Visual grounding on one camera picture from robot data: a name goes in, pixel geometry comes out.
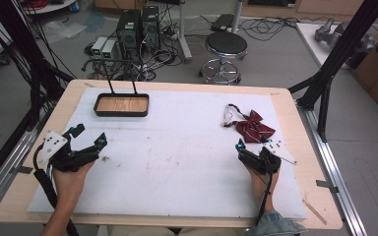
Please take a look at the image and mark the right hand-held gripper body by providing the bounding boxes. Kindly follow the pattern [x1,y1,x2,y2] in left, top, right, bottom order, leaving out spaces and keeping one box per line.
[237,139,298,176]

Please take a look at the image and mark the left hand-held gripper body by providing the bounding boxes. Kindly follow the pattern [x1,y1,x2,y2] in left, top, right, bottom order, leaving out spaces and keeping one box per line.
[37,130,96,173]

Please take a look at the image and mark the dark red striped bow tie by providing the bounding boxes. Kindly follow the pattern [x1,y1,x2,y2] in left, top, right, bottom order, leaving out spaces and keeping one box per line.
[221,103,277,145]

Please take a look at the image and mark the person's right hand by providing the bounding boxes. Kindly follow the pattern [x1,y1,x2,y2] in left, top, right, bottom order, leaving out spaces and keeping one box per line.
[245,164,281,210]

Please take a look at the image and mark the person's left hand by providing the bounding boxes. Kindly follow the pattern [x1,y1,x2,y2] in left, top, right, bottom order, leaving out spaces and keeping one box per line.
[52,160,96,214]

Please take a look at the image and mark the black tray with rod stand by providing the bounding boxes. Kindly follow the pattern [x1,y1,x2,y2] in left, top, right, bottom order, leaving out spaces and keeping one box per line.
[81,58,151,118]

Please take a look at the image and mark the white foam mat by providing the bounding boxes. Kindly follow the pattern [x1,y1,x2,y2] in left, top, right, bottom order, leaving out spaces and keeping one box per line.
[27,86,308,220]

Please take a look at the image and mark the grey tape piece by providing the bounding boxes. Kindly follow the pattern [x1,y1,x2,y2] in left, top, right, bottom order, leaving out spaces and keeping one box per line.
[315,179,340,195]

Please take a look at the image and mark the thin wooden stick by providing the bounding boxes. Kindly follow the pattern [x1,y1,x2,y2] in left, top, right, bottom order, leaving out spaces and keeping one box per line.
[301,198,328,226]

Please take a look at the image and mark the small white device box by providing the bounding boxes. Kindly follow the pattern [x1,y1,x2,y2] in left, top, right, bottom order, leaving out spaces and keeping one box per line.
[100,39,118,61]
[91,35,108,58]

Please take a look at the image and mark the clear plastic sheet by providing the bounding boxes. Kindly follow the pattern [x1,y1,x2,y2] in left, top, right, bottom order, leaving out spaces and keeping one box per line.
[41,19,89,44]

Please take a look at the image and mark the black round stool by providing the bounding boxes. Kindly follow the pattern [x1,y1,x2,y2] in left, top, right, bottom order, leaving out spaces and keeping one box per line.
[198,30,249,86]

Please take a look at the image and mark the white platform board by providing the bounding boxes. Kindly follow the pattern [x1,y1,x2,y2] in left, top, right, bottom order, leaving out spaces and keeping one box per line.
[295,22,378,70]

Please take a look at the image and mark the black computer tower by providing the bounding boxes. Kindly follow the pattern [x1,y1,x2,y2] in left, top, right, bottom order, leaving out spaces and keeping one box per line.
[140,5,161,51]
[115,9,143,58]

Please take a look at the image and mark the grey metal stand leg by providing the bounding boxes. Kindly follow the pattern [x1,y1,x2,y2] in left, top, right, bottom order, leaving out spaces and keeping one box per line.
[176,0,194,64]

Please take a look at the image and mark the grey pole with black base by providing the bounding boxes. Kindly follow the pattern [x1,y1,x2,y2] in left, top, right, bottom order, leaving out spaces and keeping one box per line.
[210,0,246,33]

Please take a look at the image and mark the grey machine part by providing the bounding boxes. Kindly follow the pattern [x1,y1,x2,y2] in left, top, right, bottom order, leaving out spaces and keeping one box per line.
[314,17,377,51]

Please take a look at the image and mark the round white table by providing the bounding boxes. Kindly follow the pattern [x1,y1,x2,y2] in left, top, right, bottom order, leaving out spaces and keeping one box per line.
[22,0,79,16]

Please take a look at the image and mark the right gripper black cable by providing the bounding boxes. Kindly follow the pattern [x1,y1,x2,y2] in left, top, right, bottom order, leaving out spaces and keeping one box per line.
[255,162,276,227]

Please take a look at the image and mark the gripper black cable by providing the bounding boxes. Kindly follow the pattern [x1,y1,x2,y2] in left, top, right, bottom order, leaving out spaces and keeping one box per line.
[255,162,276,227]
[31,143,81,236]

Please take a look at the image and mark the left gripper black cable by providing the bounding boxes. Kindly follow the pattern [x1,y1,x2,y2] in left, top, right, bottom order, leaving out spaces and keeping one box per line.
[31,143,81,236]

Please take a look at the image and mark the aluminium rail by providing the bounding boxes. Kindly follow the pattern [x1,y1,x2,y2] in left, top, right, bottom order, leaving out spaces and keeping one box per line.
[0,126,39,219]
[295,101,369,236]

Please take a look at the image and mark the black metal frame stand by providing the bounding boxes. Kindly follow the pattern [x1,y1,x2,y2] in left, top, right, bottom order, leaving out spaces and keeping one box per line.
[287,0,378,144]
[0,0,77,196]

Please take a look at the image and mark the tangle of floor cables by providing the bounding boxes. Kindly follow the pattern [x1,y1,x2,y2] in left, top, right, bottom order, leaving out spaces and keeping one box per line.
[81,32,183,82]

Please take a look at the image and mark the loose black floor cables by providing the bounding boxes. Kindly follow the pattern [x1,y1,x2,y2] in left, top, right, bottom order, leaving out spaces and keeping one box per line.
[237,15,331,43]

